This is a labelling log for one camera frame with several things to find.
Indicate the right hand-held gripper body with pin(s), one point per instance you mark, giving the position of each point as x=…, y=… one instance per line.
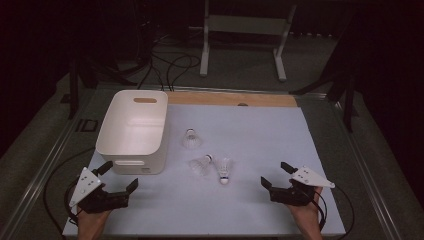
x=293, y=195

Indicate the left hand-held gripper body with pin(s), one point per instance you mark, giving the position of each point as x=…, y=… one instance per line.
x=100, y=200

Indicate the white plastic bin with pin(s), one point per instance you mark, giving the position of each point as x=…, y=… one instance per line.
x=133, y=126

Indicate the person's left hand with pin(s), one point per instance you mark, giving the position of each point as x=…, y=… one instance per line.
x=91, y=220

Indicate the person's right hand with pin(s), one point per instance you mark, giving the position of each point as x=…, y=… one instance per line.
x=308, y=213

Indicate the white table mat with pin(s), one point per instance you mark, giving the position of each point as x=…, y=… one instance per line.
x=266, y=150

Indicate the black floor socket box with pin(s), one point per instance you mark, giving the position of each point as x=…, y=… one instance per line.
x=87, y=125

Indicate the black metal stand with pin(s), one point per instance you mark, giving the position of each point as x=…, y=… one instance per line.
x=349, y=106
x=73, y=93

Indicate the wooden table board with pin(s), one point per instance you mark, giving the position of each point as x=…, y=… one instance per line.
x=233, y=99

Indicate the white metal stand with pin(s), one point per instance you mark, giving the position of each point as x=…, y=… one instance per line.
x=245, y=25

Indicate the metal floor rail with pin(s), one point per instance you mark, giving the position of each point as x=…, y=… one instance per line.
x=40, y=171
x=233, y=90
x=363, y=170

